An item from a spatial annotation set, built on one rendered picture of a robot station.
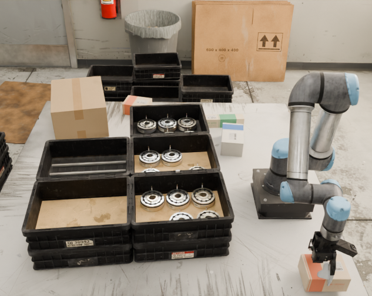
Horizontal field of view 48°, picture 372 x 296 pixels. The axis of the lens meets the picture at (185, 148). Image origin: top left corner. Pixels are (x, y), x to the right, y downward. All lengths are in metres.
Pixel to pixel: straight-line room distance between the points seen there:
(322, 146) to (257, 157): 0.60
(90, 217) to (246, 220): 0.70
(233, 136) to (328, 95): 0.87
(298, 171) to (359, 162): 2.23
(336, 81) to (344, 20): 3.53
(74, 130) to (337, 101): 1.45
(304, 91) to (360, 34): 3.69
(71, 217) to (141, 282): 0.40
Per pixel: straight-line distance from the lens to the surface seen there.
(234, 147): 2.30
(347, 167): 3.66
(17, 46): 5.14
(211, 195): 1.83
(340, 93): 1.60
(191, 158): 2.08
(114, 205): 1.84
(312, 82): 1.58
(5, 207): 2.15
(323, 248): 1.64
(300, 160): 1.56
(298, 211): 2.00
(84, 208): 1.84
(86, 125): 2.44
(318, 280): 1.71
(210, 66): 4.66
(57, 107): 2.44
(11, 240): 1.98
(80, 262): 1.78
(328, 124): 1.73
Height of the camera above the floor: 2.08
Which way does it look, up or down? 36 degrees down
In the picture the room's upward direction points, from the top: 2 degrees clockwise
